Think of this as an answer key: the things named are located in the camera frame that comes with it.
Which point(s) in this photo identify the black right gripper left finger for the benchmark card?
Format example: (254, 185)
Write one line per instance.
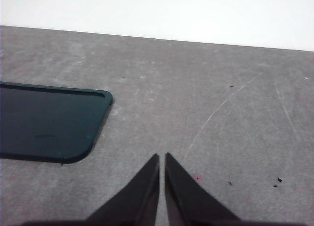
(135, 201)

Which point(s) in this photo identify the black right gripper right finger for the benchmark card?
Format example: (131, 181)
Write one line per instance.
(189, 201)

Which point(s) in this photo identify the dark green rectangular tray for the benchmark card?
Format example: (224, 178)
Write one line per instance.
(49, 123)

